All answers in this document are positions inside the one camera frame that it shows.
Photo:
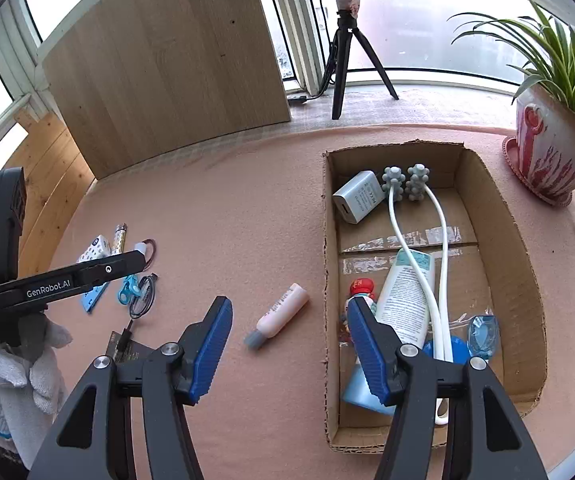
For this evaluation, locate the patterned white lighter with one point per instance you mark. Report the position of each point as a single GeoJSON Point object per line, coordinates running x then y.
{"type": "Point", "coordinates": [119, 237]}

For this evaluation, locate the white dotted tissue pack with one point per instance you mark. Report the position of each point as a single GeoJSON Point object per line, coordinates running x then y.
{"type": "Point", "coordinates": [95, 247]}

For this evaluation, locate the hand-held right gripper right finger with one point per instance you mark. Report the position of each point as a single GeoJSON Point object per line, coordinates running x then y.
{"type": "Point", "coordinates": [367, 350]}

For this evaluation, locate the light wooden board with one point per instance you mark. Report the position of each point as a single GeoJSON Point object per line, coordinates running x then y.
{"type": "Point", "coordinates": [167, 60]}

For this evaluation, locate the blue round tape measure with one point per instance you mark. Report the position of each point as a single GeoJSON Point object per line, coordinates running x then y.
{"type": "Point", "coordinates": [460, 350]}

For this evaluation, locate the pink fleece blanket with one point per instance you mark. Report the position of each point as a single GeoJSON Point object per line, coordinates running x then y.
{"type": "Point", "coordinates": [267, 200]}

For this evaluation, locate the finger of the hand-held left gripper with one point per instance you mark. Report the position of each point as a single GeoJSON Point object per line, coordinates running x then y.
{"type": "Point", "coordinates": [112, 270]}

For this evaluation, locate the light blue bottle red cap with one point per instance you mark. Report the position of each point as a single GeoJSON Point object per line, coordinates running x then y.
{"type": "Point", "coordinates": [362, 287]}

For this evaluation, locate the white lotion tube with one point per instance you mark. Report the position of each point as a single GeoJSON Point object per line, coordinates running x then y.
{"type": "Point", "coordinates": [405, 300]}

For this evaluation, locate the cardboard box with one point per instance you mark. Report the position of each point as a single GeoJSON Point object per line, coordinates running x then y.
{"type": "Point", "coordinates": [512, 285]}

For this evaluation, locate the green spider plant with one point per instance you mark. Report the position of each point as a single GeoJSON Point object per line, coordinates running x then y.
{"type": "Point", "coordinates": [557, 60]}

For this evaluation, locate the person's left hand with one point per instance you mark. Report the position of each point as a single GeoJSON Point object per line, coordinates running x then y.
{"type": "Point", "coordinates": [22, 375]}

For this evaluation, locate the red and white plant pot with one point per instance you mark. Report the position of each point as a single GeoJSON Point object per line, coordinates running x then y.
{"type": "Point", "coordinates": [552, 150]}

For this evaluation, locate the black tripod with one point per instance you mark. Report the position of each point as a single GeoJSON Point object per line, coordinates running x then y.
{"type": "Point", "coordinates": [340, 75]}

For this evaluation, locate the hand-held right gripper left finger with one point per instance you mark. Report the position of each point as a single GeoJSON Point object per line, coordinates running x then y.
{"type": "Point", "coordinates": [212, 345]}

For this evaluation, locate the small blue scissors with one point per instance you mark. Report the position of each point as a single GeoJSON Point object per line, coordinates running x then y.
{"type": "Point", "coordinates": [126, 290]}

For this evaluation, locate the black card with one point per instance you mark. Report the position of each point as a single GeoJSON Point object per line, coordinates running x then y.
{"type": "Point", "coordinates": [137, 352]}

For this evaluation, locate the light blue packet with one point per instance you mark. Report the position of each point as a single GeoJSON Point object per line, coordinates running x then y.
{"type": "Point", "coordinates": [92, 300]}

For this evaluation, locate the pink pot saucer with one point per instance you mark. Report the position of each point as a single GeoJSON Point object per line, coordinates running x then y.
{"type": "Point", "coordinates": [515, 165]}

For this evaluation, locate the white window frame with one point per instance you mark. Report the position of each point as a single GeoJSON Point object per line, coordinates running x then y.
{"type": "Point", "coordinates": [300, 50]}

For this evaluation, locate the pink tube with grey cap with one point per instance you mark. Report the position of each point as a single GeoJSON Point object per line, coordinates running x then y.
{"type": "Point", "coordinates": [280, 312]}

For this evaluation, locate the grey white power adapter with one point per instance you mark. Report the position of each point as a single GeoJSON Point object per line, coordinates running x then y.
{"type": "Point", "coordinates": [357, 197]}

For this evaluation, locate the clear blue plastic item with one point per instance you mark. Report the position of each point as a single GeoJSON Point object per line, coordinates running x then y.
{"type": "Point", "coordinates": [482, 337]}

